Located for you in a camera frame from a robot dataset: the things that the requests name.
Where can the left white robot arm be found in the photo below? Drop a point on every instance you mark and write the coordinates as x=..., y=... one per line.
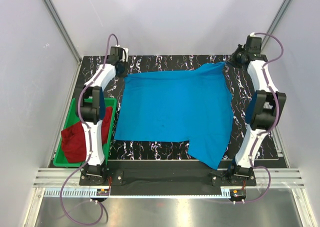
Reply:
x=91, y=110

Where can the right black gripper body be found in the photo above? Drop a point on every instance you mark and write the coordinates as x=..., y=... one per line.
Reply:
x=236, y=58

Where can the aluminium frame rail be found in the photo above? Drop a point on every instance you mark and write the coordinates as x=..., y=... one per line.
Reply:
x=55, y=177

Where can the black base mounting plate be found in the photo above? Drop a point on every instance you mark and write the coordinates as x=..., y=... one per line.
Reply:
x=204, y=187

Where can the right aluminium corner post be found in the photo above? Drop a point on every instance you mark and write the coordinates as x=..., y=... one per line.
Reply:
x=270, y=33

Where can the blue t shirt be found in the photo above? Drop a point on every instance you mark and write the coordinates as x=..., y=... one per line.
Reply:
x=177, y=106

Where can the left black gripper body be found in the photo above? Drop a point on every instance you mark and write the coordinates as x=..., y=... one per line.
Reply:
x=123, y=68

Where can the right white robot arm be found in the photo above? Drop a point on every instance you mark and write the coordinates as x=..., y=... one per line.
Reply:
x=261, y=116

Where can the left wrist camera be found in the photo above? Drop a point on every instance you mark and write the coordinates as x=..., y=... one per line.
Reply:
x=119, y=53

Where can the left aluminium corner post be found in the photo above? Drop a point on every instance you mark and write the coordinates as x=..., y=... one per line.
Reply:
x=62, y=30

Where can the aluminium corner post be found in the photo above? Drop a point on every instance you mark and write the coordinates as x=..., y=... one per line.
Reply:
x=270, y=33
x=62, y=30

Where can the green plastic bin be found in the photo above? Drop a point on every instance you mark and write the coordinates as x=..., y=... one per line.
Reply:
x=60, y=160

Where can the red t shirt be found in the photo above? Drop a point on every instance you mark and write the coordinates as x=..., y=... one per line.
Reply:
x=73, y=142

